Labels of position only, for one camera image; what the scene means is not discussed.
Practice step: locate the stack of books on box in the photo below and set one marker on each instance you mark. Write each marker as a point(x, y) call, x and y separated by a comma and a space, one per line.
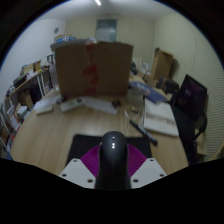
point(66, 39)

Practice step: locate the grey door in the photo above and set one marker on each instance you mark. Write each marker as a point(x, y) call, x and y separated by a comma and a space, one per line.
point(106, 30)

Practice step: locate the long wooden side desk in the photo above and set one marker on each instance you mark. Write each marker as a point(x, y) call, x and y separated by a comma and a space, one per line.
point(28, 83)

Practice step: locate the plain white paper sheet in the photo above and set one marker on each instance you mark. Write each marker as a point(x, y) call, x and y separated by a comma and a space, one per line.
point(101, 105)

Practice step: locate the black computer mouse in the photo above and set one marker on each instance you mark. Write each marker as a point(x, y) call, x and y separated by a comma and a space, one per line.
point(113, 160)

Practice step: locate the blue folder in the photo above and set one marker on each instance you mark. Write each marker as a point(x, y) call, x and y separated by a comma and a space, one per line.
point(150, 92)

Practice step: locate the black computer monitor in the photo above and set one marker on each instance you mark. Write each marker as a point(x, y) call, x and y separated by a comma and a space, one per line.
point(191, 96)

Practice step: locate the large brown cardboard box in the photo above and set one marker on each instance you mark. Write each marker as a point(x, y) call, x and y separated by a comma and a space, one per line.
point(93, 68)

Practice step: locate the round wall clock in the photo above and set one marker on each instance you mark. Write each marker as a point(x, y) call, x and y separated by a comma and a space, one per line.
point(56, 30)

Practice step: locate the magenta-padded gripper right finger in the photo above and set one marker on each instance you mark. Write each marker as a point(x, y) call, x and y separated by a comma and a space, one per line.
point(148, 171)

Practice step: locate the black office chair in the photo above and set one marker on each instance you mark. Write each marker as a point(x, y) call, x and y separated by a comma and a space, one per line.
point(190, 133)

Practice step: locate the white notebook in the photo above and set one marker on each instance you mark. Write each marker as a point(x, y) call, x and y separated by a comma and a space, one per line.
point(160, 117)

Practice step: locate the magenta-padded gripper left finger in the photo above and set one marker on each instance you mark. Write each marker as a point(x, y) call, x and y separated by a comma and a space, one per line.
point(78, 173)

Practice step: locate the tall open cardboard box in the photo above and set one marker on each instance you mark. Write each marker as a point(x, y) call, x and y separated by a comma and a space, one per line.
point(162, 64)

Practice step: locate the white calculator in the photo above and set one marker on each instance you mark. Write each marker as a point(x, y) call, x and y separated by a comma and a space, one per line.
point(71, 104)

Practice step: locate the black mouse pad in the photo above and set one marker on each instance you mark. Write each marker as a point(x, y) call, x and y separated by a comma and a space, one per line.
point(83, 145)

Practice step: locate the black marker pen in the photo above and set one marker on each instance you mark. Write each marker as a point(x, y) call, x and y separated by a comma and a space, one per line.
point(143, 132)

